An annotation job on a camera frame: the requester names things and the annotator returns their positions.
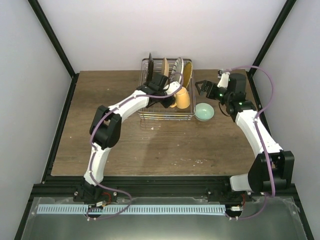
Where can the wire dish rack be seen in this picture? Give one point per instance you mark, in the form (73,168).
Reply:
(157,111)

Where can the white blue striped plate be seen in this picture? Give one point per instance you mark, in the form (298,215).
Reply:
(178,66)

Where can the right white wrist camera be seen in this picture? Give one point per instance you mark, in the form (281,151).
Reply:
(223,77)

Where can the black rimmed cream plate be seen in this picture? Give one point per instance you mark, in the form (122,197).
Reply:
(150,68)

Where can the black aluminium frame rail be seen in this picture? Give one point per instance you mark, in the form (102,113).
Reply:
(213,188)

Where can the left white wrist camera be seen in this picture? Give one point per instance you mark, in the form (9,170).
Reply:
(175,77)

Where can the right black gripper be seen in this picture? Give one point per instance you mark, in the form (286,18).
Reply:
(207,84)

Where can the metal front panel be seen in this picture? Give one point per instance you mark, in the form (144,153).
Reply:
(274,219)

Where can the light blue slotted cable duct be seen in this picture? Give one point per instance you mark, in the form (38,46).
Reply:
(137,209)

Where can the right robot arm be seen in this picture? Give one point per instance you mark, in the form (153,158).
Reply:
(272,168)

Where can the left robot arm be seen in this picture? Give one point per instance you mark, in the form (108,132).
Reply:
(105,130)

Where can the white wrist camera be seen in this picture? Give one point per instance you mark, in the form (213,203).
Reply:
(175,77)
(223,77)

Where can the green celadon bowl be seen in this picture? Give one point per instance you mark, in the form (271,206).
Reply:
(204,112)

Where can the yellow ceramic mug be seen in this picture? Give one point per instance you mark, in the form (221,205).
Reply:
(181,99)

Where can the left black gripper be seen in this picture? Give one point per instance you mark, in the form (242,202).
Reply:
(166,103)

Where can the yellow woven pattern plate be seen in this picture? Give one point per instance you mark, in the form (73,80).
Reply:
(187,73)

